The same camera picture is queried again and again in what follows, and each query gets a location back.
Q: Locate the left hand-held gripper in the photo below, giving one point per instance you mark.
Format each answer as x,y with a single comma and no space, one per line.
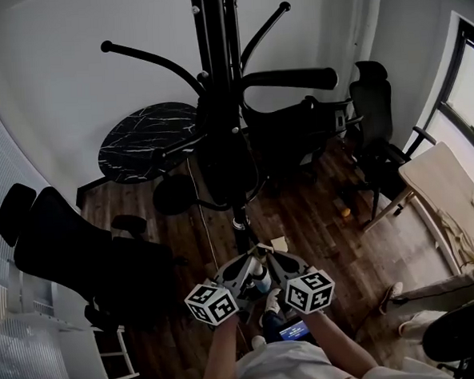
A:
212,306

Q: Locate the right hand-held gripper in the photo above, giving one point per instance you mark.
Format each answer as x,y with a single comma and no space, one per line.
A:
309,294

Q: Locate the black coat rack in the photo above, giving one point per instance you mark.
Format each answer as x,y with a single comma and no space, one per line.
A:
216,46

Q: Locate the person's left forearm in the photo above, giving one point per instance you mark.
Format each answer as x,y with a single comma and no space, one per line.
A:
219,354

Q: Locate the person's right forearm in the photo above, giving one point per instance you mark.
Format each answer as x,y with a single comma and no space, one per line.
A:
338,346

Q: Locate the beige paper scrap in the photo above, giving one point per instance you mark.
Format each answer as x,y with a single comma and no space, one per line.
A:
279,244

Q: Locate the person's right white shoe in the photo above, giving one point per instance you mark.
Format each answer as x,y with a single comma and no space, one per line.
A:
272,300

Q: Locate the person's white shoe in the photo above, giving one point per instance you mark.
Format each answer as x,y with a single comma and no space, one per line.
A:
258,341
272,300

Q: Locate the person's blue jeans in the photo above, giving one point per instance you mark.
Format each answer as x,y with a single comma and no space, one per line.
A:
274,324

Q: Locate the small yellow object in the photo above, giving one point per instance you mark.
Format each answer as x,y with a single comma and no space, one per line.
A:
345,211

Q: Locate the phone with blue screen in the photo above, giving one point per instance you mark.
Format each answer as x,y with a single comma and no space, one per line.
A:
294,332

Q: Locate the person's left white shoe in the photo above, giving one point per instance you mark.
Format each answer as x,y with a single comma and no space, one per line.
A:
258,341

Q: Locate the person's white shirt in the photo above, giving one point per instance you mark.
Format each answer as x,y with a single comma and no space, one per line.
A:
292,367

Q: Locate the black low-back office chair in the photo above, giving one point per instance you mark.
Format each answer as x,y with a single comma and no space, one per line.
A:
293,129

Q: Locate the round black marble table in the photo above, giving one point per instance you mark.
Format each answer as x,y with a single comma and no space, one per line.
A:
146,142

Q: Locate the large black office chair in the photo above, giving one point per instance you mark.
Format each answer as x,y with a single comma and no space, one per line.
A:
85,254

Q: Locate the light wooden desk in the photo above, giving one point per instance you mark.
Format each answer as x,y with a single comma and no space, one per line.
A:
429,185

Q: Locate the black mesh chair with headrest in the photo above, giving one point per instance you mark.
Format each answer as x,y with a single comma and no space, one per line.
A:
372,108

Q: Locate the white shelf unit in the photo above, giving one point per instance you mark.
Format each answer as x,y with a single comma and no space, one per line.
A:
70,343

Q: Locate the black round fan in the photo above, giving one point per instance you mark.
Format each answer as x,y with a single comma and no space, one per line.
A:
462,331

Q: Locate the black-framed window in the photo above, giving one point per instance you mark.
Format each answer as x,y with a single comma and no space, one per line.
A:
464,106

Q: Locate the white window blinds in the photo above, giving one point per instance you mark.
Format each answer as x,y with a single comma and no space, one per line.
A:
3,159

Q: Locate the white wall pipe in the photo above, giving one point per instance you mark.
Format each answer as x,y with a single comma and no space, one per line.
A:
364,16

